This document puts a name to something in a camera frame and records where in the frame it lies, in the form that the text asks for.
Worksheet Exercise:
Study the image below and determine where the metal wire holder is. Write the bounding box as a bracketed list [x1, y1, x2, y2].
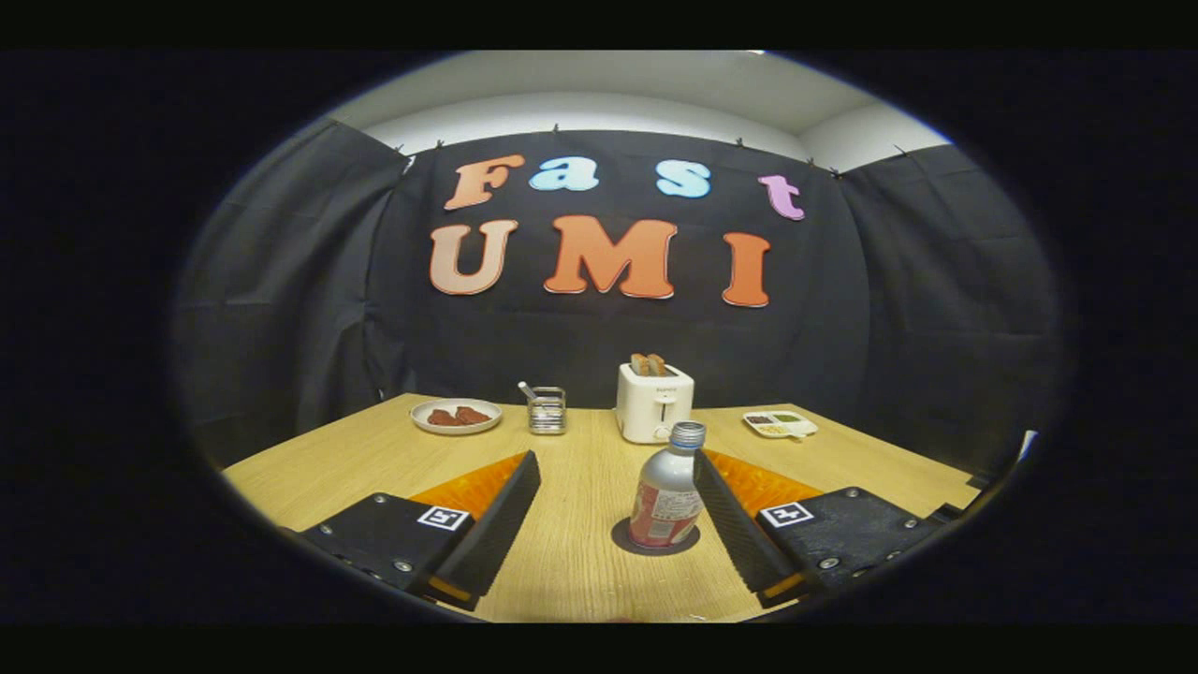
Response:
[526, 386, 568, 436]

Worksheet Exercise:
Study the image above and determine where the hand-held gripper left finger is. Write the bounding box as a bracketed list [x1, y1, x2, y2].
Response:
[298, 450, 543, 611]

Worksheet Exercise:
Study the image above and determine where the white divided sauce tray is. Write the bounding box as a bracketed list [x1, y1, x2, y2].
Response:
[742, 410, 819, 442]

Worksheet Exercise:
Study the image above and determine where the black backdrop cloth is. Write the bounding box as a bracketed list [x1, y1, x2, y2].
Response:
[173, 117, 1063, 478]

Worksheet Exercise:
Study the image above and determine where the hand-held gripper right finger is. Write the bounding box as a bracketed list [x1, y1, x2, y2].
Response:
[693, 449, 946, 609]

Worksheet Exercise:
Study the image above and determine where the silver juice bottle pink label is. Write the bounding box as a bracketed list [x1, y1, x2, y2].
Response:
[628, 421, 708, 549]

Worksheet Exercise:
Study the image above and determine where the dark brown round coaster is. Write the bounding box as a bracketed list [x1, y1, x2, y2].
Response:
[611, 517, 701, 557]

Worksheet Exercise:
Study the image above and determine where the white round plate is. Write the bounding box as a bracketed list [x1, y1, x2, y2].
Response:
[410, 398, 504, 436]

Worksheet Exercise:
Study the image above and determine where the white toaster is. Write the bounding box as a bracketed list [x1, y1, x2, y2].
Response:
[615, 362, 695, 445]

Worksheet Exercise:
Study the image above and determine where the wooden table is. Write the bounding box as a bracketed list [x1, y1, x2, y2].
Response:
[220, 393, 982, 623]

